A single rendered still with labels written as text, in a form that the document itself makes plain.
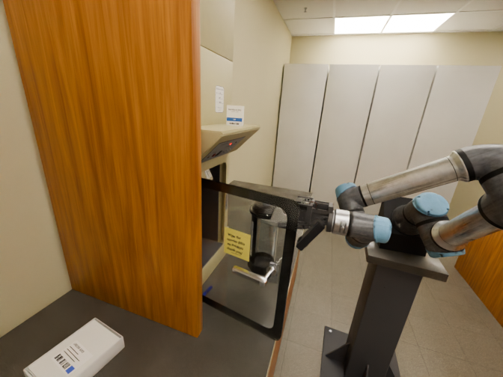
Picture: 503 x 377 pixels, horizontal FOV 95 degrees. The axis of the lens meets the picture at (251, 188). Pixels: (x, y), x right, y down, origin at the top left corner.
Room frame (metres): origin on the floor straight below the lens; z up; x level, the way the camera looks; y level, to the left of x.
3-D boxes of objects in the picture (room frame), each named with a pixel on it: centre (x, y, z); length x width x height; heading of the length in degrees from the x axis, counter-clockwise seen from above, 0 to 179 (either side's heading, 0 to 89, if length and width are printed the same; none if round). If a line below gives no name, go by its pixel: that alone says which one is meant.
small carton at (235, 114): (0.77, 0.07, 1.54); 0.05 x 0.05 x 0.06; 89
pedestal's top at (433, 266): (1.04, -0.78, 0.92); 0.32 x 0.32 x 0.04; 70
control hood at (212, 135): (0.71, 0.08, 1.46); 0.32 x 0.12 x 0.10; 163
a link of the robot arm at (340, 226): (0.62, -0.27, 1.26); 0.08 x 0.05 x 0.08; 163
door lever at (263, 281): (0.45, -0.02, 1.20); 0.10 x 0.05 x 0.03; 63
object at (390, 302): (1.04, -0.78, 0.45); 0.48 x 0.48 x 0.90; 70
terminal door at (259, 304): (0.51, 0.03, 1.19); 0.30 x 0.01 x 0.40; 63
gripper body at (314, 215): (0.65, -0.19, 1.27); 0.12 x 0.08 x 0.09; 73
